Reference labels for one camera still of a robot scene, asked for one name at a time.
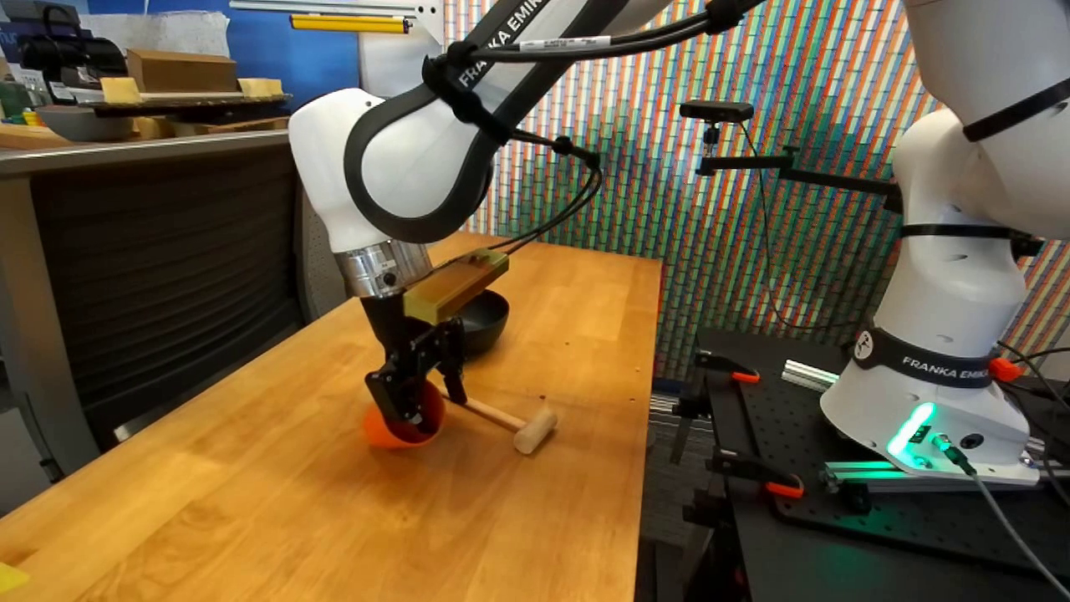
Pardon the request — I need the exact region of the black bowl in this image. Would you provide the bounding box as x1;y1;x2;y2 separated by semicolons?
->
457;291;507;355

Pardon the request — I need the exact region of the yellow bar on wall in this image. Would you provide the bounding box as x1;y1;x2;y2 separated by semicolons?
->
292;12;409;35

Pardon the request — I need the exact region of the yellow wrist camera block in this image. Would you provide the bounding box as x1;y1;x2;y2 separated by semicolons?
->
405;252;507;325

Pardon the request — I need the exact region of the orange plastic cup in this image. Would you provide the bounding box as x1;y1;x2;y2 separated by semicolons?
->
365;385;443;453

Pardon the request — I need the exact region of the orange black clamp lower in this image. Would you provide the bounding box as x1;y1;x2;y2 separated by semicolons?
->
713;449;807;503

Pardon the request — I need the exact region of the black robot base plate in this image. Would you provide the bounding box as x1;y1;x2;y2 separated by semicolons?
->
693;330;1060;602

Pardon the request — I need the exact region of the wooden box on shelf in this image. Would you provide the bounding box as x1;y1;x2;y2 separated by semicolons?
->
126;49;237;95

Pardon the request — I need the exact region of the grey cabinet with dark panel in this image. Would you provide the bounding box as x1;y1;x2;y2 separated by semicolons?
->
0;131;343;479

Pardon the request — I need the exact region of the blue board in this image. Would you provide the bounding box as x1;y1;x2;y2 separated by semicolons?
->
79;0;361;106

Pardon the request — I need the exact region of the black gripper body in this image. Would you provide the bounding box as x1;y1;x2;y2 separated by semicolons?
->
365;297;463;378

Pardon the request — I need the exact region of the orange black clamp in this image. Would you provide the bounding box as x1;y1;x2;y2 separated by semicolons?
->
713;449;807;503
695;347;763;387

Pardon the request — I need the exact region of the grey cable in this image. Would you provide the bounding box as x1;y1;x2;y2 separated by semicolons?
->
945;439;1070;602

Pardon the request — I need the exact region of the black camera on stand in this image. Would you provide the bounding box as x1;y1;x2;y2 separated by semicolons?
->
677;100;902;211

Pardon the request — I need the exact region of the wooden mallet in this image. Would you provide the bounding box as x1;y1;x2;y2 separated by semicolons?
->
462;399;559;459

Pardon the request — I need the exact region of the orange black clamp upper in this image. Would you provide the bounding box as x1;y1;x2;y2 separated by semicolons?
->
695;347;763;387

